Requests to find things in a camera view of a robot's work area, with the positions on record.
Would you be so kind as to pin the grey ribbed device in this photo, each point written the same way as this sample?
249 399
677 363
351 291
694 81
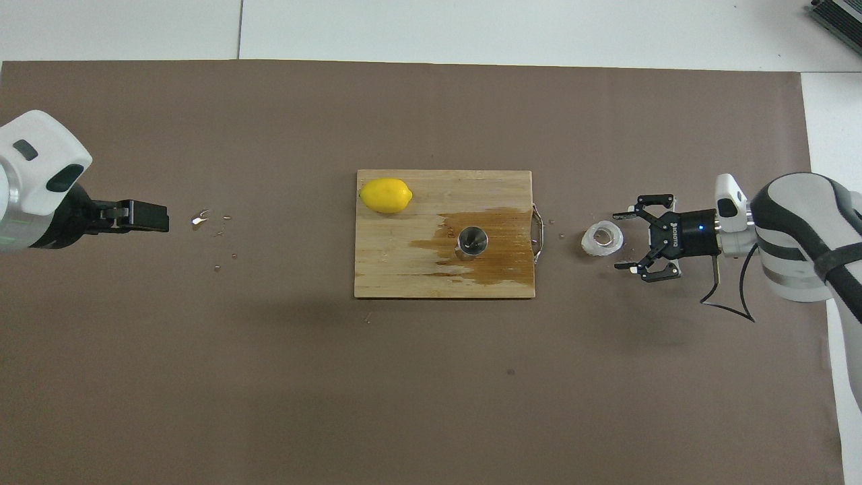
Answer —
842 17

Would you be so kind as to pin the small clear plastic cup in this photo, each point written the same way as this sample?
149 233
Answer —
592 245

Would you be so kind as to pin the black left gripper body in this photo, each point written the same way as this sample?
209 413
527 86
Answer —
71 222

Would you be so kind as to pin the steel double jigger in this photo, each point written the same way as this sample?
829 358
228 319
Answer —
473 241

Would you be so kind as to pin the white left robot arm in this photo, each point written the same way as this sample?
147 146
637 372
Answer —
34 155

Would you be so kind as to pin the brown paper table mat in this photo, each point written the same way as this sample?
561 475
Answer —
269 404

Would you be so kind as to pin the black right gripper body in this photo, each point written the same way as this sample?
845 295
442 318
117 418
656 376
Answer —
687 234

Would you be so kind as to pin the wooden cutting board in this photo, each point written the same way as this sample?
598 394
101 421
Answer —
404 269

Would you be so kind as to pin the yellow lemon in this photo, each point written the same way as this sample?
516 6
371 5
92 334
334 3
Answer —
385 195

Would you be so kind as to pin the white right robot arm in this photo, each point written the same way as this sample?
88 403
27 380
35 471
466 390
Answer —
794 269

